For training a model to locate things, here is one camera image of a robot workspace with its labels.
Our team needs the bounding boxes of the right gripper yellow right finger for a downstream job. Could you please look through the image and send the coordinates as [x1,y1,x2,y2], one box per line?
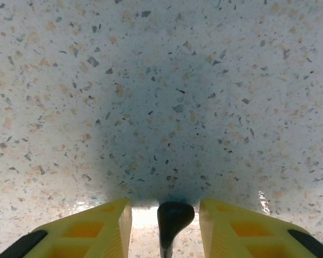
[199,198,323,258]

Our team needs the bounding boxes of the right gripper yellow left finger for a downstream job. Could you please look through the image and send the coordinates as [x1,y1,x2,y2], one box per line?
[0,198,132,258]

